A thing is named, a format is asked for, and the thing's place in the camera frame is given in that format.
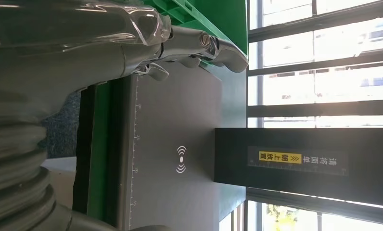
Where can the yellow black machine label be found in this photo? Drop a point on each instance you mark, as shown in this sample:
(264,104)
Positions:
(280,157)

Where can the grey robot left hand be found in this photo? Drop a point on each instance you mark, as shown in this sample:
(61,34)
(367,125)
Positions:
(57,47)

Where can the black inbound scanning machine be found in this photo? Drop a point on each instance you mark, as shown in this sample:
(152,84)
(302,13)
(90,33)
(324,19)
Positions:
(178,121)

